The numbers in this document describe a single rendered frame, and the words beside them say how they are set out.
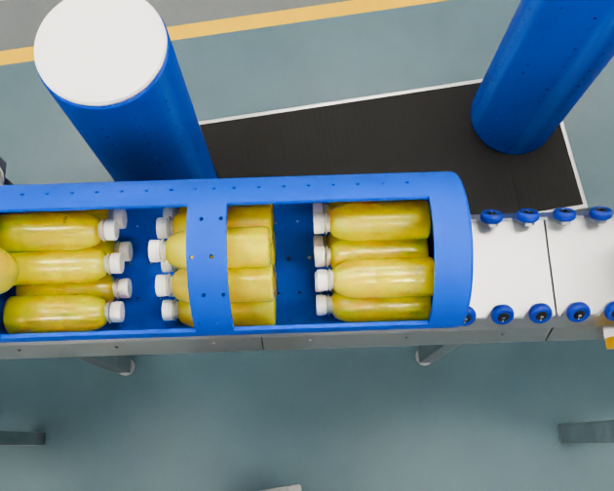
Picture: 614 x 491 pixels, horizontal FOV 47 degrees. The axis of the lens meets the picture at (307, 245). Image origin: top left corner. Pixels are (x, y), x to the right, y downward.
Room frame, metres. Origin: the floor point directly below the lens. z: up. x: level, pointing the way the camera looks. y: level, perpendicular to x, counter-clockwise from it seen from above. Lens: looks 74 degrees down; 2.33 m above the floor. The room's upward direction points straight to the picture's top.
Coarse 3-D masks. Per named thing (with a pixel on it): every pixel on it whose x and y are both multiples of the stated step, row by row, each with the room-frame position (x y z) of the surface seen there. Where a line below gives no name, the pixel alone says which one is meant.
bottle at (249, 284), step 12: (168, 276) 0.29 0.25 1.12; (180, 276) 0.28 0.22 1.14; (228, 276) 0.28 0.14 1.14; (240, 276) 0.28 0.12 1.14; (252, 276) 0.28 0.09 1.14; (264, 276) 0.28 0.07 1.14; (168, 288) 0.26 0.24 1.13; (180, 288) 0.26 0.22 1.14; (240, 288) 0.26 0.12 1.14; (252, 288) 0.26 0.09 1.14; (264, 288) 0.26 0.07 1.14; (180, 300) 0.24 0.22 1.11; (240, 300) 0.24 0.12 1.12; (252, 300) 0.24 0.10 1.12; (264, 300) 0.24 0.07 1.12
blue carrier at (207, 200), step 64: (0, 192) 0.42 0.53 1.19; (64, 192) 0.42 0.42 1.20; (128, 192) 0.41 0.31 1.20; (192, 192) 0.41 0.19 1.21; (256, 192) 0.41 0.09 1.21; (320, 192) 0.41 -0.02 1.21; (384, 192) 0.41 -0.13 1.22; (448, 192) 0.41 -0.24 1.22; (448, 256) 0.29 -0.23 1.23; (0, 320) 0.23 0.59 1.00; (128, 320) 0.23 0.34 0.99; (320, 320) 0.23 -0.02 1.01; (448, 320) 0.21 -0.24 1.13
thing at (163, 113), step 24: (168, 48) 0.80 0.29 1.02; (168, 72) 0.76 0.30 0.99; (144, 96) 0.70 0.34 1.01; (168, 96) 0.74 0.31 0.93; (72, 120) 0.69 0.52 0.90; (96, 120) 0.66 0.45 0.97; (120, 120) 0.67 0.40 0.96; (144, 120) 0.68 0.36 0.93; (168, 120) 0.72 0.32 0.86; (192, 120) 0.79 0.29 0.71; (96, 144) 0.67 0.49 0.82; (120, 144) 0.66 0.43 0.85; (144, 144) 0.67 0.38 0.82; (168, 144) 0.70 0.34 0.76; (192, 144) 0.75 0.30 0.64; (120, 168) 0.67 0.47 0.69; (144, 168) 0.66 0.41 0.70; (168, 168) 0.68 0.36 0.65; (192, 168) 0.73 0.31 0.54
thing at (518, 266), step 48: (480, 240) 0.41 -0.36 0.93; (528, 240) 0.41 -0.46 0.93; (576, 240) 0.41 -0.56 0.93; (480, 288) 0.31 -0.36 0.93; (528, 288) 0.31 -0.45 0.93; (576, 288) 0.31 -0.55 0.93; (288, 336) 0.21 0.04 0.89; (336, 336) 0.21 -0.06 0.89; (384, 336) 0.21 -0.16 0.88; (432, 336) 0.22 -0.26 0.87; (480, 336) 0.22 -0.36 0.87; (528, 336) 0.22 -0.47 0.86; (576, 336) 0.22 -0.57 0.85
